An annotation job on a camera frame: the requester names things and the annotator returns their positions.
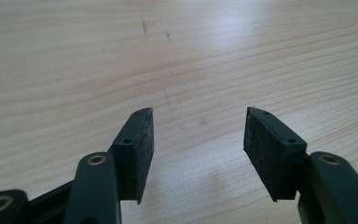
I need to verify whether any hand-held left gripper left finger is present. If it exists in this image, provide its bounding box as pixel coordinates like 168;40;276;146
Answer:
110;106;155;204

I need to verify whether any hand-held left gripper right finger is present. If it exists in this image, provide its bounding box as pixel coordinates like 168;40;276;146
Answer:
243;106;309;203

